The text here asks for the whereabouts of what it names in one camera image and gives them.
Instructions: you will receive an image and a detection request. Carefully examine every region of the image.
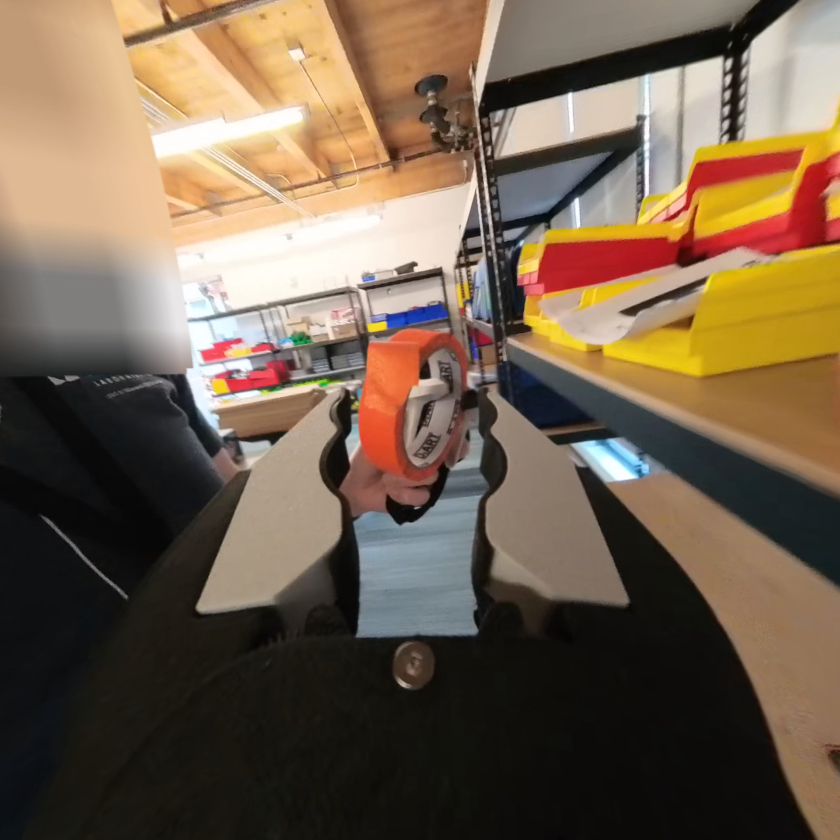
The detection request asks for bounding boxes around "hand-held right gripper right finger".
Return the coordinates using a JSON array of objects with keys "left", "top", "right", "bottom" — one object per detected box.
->
[{"left": 471, "top": 388, "right": 631, "bottom": 636}]

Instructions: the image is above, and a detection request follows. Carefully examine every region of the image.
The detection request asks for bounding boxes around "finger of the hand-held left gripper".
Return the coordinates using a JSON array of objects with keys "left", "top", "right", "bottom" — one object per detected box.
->
[{"left": 403, "top": 375, "right": 468, "bottom": 447}]

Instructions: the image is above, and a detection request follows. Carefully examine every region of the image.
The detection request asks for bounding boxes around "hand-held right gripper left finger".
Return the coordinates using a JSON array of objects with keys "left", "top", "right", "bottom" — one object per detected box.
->
[{"left": 196, "top": 387, "right": 361, "bottom": 636}]

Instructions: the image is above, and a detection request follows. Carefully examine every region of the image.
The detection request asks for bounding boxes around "orange tape roll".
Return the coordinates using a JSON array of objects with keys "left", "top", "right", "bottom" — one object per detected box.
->
[{"left": 357, "top": 328, "right": 470, "bottom": 483}]

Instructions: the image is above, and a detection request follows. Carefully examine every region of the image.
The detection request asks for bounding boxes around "person's left hand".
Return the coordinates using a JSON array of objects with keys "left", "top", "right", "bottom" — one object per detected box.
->
[{"left": 341, "top": 448, "right": 442, "bottom": 521}]

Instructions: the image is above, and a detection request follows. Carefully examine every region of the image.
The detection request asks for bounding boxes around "row of blue bins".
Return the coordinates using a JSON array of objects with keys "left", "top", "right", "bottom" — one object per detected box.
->
[{"left": 367, "top": 305, "right": 450, "bottom": 332}]

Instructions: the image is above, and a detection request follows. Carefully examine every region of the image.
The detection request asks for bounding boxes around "wooden work table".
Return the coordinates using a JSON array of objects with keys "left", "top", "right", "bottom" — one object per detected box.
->
[{"left": 210, "top": 386, "right": 329, "bottom": 439}]

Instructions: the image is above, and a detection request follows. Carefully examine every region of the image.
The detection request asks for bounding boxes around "grey metal shelf rack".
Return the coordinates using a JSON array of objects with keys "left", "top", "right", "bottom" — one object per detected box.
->
[
  {"left": 187, "top": 285, "right": 368, "bottom": 398},
  {"left": 357, "top": 262, "right": 455, "bottom": 339}
]

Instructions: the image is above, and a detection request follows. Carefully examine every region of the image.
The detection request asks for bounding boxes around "small yellow plastic bin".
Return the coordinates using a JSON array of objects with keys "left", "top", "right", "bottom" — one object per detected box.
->
[{"left": 524, "top": 289, "right": 608, "bottom": 352}]

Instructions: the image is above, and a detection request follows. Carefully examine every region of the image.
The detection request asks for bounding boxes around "group of red bins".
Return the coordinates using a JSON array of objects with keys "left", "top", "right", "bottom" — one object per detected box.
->
[{"left": 200, "top": 338, "right": 290, "bottom": 395}]

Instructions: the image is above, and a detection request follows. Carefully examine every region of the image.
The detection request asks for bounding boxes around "black metal shelf rack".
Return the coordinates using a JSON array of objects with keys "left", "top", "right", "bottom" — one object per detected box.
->
[{"left": 453, "top": 0, "right": 840, "bottom": 408}]

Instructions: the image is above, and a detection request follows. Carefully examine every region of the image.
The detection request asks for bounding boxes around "white paper booklet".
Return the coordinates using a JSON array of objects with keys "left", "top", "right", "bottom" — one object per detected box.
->
[{"left": 538, "top": 246, "right": 782, "bottom": 345}]

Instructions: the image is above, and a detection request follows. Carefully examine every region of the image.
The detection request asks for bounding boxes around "person's dark shirt torso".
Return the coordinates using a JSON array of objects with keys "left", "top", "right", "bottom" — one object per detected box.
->
[{"left": 0, "top": 374, "right": 240, "bottom": 840}]

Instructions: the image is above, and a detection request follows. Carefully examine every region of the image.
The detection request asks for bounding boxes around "stack of red yellow bins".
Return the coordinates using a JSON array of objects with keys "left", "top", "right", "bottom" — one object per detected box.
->
[
  {"left": 637, "top": 108, "right": 840, "bottom": 263},
  {"left": 517, "top": 223, "right": 686, "bottom": 299}
]

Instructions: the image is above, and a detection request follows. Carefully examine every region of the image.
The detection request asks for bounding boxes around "black ceiling pipe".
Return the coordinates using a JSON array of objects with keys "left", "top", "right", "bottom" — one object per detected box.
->
[{"left": 167, "top": 152, "right": 475, "bottom": 219}]

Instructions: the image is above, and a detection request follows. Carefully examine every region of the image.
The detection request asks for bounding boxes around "black sprinkler pipe fitting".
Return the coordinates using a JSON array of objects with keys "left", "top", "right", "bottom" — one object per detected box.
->
[{"left": 413, "top": 75, "right": 476, "bottom": 155}]

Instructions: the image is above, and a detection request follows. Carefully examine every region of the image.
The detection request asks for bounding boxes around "large yellow plastic bin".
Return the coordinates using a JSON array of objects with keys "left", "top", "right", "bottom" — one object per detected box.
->
[{"left": 602, "top": 246, "right": 840, "bottom": 378}]

